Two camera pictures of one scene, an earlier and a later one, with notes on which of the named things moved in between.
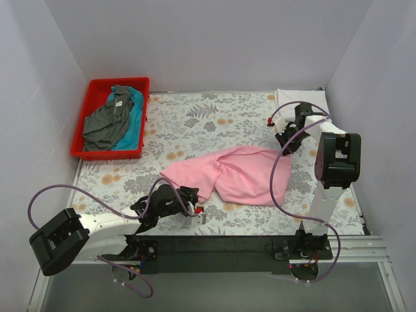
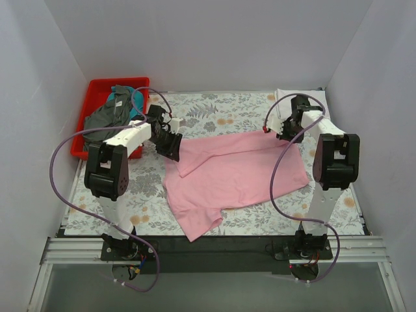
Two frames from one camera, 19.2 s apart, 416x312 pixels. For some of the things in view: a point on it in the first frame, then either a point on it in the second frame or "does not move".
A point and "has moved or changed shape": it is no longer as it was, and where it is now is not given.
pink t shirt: [247, 175] has moved or changed shape
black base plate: [227, 254] does not move
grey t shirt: [103, 127] does not move
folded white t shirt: [316, 97] does not move
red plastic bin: [97, 93] does not move
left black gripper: [187, 197] → [167, 143]
